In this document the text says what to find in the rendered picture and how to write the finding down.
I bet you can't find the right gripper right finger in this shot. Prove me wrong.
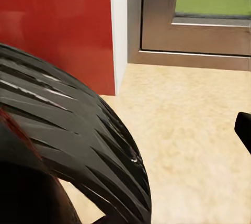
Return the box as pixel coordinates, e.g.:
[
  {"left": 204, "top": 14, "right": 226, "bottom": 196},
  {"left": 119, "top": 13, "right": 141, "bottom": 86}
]
[{"left": 234, "top": 112, "right": 251, "bottom": 154}]

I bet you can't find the electric kettle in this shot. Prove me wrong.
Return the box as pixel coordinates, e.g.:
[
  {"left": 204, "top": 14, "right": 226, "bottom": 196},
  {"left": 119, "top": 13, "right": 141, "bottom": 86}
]
[{"left": 0, "top": 42, "right": 152, "bottom": 224}]

